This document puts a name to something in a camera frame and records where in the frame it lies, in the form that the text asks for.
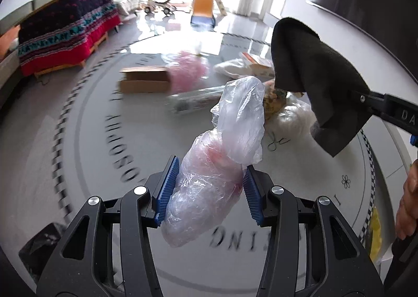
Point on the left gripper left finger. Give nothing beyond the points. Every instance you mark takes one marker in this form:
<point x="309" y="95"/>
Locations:
<point x="105" y="250"/>

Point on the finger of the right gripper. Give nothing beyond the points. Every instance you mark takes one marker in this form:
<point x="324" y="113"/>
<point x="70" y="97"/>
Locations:
<point x="399" y="112"/>

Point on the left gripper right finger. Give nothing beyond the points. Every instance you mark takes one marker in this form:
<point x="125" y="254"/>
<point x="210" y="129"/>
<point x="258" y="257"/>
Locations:
<point x="312" y="250"/>

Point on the clear plastic bag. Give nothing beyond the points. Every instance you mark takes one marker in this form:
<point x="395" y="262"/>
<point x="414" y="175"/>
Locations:
<point x="211" y="174"/>

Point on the pink shredded paper bag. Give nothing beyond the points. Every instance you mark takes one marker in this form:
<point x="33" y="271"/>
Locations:
<point x="185" y="71"/>

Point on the orange white medicine box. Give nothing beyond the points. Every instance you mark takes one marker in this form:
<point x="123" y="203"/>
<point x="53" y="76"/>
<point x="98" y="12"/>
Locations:
<point x="259" y="66"/>

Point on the black trash bin bag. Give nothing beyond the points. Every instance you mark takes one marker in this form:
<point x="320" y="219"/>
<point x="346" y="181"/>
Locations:
<point x="37" y="251"/>

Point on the person right hand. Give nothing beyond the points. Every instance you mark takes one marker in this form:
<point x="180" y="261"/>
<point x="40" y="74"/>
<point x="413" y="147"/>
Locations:
<point x="407" y="213"/>

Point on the yellow sponge brush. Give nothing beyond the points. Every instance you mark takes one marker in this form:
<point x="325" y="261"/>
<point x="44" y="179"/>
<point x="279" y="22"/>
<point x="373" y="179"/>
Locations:
<point x="373" y="239"/>

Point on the white wrapped ball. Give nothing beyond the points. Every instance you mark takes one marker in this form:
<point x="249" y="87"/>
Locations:
<point x="289" y="117"/>

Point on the white cloth pouch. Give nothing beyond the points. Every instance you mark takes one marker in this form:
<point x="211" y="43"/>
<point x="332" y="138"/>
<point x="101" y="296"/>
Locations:
<point x="234" y="69"/>

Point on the brown cardboard box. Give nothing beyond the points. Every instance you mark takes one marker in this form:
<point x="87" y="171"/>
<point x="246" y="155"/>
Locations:
<point x="144" y="79"/>

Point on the long white green wrapper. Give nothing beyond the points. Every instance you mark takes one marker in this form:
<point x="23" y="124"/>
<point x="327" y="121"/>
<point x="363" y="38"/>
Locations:
<point x="187" y="102"/>

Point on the green sofa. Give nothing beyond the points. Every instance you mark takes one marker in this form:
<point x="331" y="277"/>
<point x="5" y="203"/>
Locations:
<point x="10" y="37"/>

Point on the orange children slide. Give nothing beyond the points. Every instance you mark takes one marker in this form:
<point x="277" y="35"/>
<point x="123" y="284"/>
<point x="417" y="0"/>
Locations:
<point x="202" y="12"/>

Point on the red patterned blanket bed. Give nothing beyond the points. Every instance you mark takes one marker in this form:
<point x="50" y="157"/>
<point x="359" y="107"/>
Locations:
<point x="63" y="32"/>

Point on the white ride-on toy car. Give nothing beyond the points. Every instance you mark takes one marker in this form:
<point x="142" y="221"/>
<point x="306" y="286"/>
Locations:
<point x="166" y="7"/>

